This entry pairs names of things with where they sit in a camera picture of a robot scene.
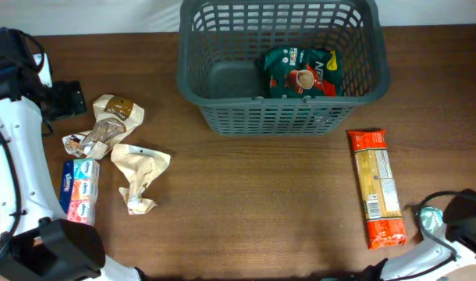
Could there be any grey plastic basket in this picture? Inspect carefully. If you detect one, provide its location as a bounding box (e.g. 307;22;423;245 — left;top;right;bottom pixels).
178;0;389;136

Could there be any green Nescafe coffee bag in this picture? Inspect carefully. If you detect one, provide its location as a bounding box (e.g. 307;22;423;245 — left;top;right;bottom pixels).
256;47;343;98

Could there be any orange spaghetti pasta packet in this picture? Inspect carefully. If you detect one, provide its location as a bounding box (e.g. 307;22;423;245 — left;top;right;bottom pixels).
348;130;407;250

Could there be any small light green packet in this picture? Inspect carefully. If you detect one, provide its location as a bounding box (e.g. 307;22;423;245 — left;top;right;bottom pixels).
417;206;444;236

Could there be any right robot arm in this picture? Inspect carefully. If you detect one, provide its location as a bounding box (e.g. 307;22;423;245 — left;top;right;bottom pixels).
354;189;476;281

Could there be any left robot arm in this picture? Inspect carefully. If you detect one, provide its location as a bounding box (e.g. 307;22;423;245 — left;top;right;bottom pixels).
0;27;145;281

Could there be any beige brown snack bag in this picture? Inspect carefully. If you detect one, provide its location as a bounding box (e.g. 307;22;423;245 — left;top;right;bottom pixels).
62;94;145;160

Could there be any Kleenex tissue multipack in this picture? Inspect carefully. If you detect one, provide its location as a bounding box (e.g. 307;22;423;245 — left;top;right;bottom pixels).
59;158;100;226

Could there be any crumpled beige paper bag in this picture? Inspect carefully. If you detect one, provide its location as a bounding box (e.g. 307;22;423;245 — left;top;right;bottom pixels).
111;144;171;215

